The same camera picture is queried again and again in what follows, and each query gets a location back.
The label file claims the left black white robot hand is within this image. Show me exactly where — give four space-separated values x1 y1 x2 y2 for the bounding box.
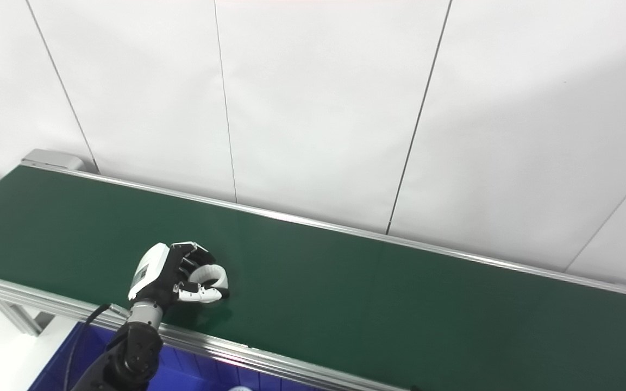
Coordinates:
127 241 231 313

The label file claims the green conveyor belt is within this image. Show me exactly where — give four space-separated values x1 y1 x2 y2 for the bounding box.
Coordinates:
0 166 626 391
0 161 626 391

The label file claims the blue bin with white parts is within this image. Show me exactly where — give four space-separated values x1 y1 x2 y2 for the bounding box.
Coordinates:
28 320 346 391

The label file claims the aluminium conveyor support leg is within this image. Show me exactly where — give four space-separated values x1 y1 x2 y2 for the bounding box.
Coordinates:
0 296 55 336

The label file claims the grey conveyor end housing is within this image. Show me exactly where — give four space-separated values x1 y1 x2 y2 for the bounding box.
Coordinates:
21 149 84 172

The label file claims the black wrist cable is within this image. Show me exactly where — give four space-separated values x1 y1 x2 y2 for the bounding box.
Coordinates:
62 304 114 391

